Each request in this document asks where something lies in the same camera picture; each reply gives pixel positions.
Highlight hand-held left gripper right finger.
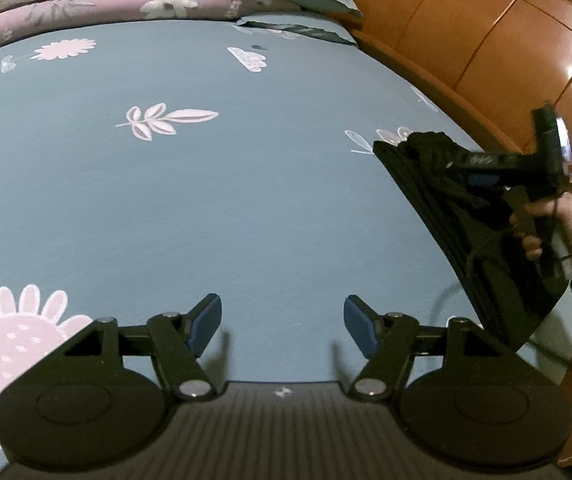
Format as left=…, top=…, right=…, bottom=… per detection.
left=344, top=296, right=509, bottom=401

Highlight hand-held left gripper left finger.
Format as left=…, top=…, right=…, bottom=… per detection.
left=63, top=294, right=223, bottom=401

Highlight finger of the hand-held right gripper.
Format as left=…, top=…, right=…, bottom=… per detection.
left=466, top=172, right=507, bottom=191
left=446, top=152, right=522, bottom=172

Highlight black pants with white drawstring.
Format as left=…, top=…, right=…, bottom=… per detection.
left=373, top=130, right=569, bottom=353

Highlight wooden headboard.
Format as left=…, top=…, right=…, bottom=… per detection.
left=311, top=0, right=572, bottom=201

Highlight purple floral quilt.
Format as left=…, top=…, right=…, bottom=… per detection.
left=0, top=0, right=302, bottom=58

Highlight black cable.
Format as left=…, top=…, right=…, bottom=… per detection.
left=428, top=240, right=572, bottom=368

